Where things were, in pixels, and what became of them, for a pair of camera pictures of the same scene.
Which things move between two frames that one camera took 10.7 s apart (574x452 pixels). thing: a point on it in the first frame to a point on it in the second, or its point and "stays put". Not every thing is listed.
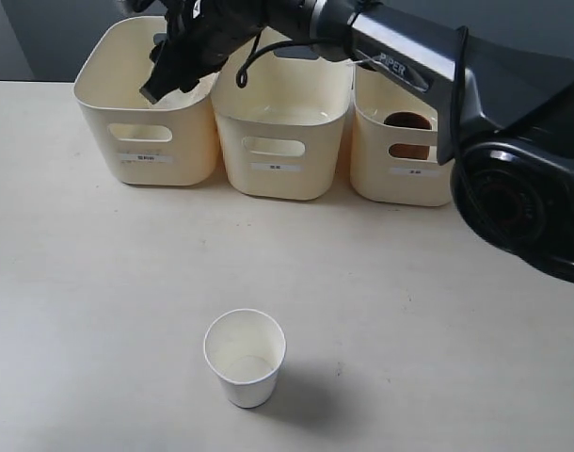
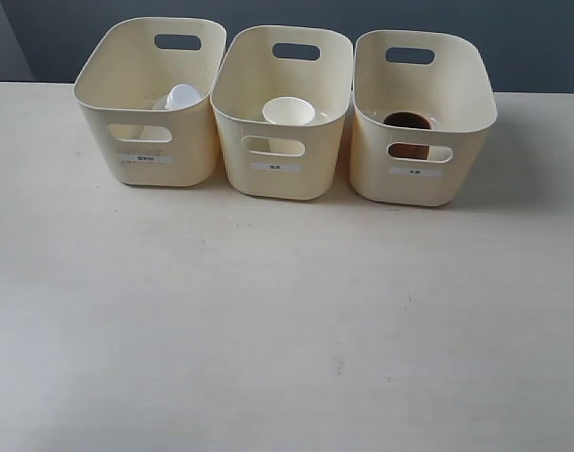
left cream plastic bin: x=173 y=141 stays put
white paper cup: x=245 y=347 to x=288 y=110
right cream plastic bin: x=394 y=144 stays put
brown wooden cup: x=414 y=121 stays put
